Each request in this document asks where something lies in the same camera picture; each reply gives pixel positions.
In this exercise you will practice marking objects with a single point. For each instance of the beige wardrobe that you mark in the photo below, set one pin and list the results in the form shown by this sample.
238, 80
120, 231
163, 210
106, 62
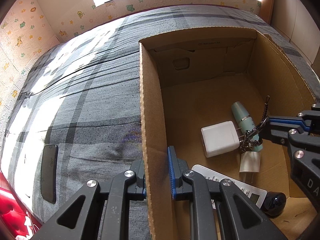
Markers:
292, 17

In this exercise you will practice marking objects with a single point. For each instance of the brown cardboard box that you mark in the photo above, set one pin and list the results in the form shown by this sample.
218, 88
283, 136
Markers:
200, 92

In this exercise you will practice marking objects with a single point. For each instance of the grey plaid bed sheet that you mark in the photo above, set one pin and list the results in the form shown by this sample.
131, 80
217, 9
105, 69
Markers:
87, 92

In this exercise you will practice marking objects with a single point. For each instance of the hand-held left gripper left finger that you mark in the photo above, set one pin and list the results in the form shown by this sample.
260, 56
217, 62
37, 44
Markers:
138, 182

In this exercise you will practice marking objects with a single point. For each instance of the small white charger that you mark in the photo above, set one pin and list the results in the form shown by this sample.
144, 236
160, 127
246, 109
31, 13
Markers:
250, 162

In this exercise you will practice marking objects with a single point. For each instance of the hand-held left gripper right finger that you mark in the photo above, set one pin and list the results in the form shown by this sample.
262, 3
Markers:
171, 175

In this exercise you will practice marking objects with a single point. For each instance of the mint green tube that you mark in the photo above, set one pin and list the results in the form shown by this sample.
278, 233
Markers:
240, 112

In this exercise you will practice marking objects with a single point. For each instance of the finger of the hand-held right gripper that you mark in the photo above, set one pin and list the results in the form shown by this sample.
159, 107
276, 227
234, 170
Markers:
277, 133
285, 120

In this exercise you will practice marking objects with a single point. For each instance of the large white charger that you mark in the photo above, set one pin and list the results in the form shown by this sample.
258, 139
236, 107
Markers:
218, 138

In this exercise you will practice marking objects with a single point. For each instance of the black round bottle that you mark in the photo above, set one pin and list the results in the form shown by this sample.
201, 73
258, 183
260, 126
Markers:
273, 203

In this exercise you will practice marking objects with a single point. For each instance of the white remote control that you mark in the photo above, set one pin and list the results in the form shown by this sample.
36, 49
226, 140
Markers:
257, 192

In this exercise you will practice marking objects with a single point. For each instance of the black smartphone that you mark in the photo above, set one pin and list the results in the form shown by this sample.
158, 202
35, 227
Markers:
49, 173

